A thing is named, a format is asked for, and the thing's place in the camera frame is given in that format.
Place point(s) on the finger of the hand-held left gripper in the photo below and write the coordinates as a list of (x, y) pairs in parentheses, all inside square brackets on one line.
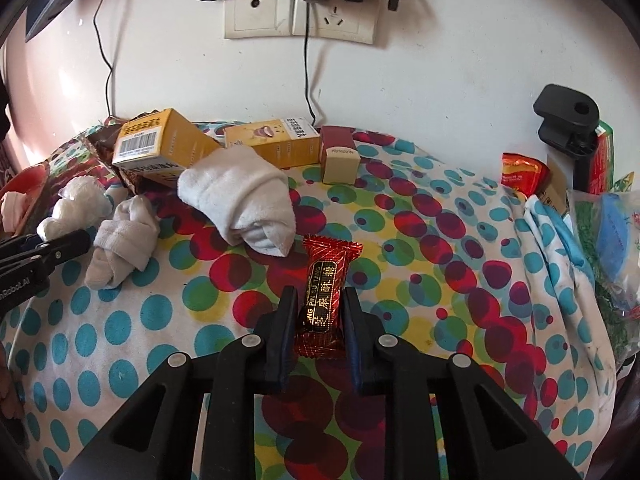
[(17, 246), (65, 249)]

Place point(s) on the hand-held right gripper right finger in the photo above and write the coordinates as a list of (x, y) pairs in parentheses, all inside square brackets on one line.
[(352, 342)]

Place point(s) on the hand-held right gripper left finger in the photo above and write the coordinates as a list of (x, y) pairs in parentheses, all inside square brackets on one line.
[(290, 322)]

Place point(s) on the red candy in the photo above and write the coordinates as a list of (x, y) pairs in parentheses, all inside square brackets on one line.
[(325, 285)]

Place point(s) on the small white sock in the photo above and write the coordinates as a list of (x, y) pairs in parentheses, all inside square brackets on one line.
[(120, 240)]

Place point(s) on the polka dot blanket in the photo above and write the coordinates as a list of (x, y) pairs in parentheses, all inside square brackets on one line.
[(450, 260)]

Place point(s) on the large white rolled towel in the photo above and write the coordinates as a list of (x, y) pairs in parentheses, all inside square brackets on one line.
[(240, 195)]

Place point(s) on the yellow box with barcode side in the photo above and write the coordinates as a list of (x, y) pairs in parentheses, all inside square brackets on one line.
[(165, 140)]

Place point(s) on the red and beige small box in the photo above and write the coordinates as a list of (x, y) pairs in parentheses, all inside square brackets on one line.
[(340, 162)]

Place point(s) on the yellow box with face print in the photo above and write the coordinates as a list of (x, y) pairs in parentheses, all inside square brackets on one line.
[(280, 147)]

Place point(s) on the red snack packet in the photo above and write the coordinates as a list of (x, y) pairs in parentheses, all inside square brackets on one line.
[(522, 172)]

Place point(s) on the brown cardboard box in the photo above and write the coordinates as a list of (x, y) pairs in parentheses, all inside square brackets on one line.
[(557, 185)]

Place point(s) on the clear plastic bag blue item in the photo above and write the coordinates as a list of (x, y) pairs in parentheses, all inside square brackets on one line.
[(615, 240)]

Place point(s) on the green box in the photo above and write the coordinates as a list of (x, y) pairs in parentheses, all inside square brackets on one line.
[(604, 160)]

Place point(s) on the black clamp stand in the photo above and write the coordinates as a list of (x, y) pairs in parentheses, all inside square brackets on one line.
[(565, 110)]

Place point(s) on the green yellow packet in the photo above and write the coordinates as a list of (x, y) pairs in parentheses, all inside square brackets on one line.
[(625, 182)]

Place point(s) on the white single-hole wall socket plate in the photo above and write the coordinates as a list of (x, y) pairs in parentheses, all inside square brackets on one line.
[(250, 15)]

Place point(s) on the white multi-hole wall socket plate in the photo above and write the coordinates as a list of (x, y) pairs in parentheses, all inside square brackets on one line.
[(340, 22)]

